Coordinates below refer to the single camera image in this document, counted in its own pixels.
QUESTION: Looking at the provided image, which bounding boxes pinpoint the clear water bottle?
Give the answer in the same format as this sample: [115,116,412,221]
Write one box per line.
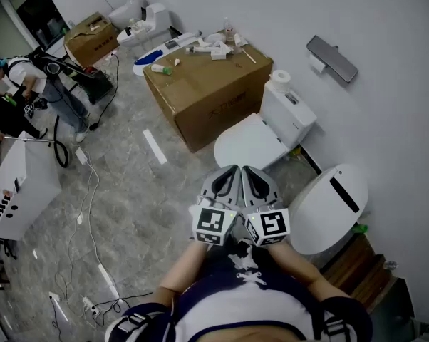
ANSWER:
[223,16,236,43]

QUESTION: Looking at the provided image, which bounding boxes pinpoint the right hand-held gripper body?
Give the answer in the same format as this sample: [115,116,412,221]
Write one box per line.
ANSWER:
[242,197,291,247]

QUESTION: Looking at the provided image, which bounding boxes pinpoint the white toilet paper roll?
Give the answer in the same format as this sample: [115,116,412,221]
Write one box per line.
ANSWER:
[269,68,292,94]

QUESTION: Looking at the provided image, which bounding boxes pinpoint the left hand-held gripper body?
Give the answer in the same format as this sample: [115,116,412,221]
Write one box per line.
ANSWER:
[190,190,242,247]

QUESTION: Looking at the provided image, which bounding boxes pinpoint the white cable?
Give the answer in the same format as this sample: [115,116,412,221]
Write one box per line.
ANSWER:
[53,147,123,320]

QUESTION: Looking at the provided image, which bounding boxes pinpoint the thin wooden stick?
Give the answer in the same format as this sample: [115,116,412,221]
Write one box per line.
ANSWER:
[240,47,258,65]

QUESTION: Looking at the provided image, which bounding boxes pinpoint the white oval bin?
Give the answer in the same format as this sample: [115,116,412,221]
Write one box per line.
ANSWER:
[288,163,369,256]

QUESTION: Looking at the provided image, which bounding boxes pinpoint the brown wooden step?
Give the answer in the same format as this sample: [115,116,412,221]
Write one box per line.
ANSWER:
[321,233,397,313]

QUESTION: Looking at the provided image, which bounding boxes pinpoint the white box cabinet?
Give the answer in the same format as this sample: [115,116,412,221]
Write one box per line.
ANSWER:
[0,130,63,242]

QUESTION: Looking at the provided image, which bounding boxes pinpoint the small brown cardboard box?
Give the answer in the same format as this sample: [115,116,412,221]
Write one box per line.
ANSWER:
[63,11,120,69]

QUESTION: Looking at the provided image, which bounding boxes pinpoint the black cable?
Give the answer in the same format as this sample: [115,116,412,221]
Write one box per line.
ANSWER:
[88,51,120,132]

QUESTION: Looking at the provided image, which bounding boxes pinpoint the large brown cardboard box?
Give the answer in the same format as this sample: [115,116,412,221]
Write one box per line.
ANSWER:
[142,43,274,153]

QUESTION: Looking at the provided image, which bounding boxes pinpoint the white power strip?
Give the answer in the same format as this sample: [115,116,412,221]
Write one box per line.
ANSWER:
[81,296,102,317]

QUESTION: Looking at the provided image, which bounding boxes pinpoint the person's white navy shirt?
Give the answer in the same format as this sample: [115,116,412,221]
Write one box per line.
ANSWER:
[105,272,374,342]

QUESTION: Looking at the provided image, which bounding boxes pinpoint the white tube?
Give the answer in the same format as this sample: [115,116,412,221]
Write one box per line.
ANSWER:
[185,45,216,55]

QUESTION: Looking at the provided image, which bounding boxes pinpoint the white bottle with green cap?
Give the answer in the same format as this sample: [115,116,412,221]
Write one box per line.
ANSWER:
[150,63,173,76]

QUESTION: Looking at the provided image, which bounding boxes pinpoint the person's black trousers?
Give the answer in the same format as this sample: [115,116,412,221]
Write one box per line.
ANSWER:
[200,219,290,294]

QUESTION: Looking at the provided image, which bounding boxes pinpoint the white toilet lid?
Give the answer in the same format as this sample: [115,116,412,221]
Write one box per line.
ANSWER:
[213,112,290,172]

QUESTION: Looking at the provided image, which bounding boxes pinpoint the shiny steel panel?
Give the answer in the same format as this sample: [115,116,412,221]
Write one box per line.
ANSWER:
[367,276,419,326]

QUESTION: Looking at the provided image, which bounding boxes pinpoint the metal vacuum wand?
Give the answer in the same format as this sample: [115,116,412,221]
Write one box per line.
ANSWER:
[2,135,57,144]

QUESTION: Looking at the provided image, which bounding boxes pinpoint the small white carton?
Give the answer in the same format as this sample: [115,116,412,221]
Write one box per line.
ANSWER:
[210,47,234,61]

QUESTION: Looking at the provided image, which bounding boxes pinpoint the grey wall paper holder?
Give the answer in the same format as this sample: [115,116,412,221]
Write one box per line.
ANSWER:
[306,35,359,84]

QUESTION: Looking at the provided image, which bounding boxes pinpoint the dark glass door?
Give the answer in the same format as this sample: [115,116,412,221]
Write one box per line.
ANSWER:
[16,0,71,48]

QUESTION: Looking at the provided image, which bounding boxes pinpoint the person's right forearm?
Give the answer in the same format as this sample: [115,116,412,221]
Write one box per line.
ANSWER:
[267,242,351,304]

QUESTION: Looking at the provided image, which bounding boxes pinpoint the black vacuum hose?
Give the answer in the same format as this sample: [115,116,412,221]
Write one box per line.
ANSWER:
[52,115,71,169]

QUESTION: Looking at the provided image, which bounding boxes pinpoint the person's left forearm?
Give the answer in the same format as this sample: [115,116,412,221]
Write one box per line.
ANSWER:
[158,240,211,301]

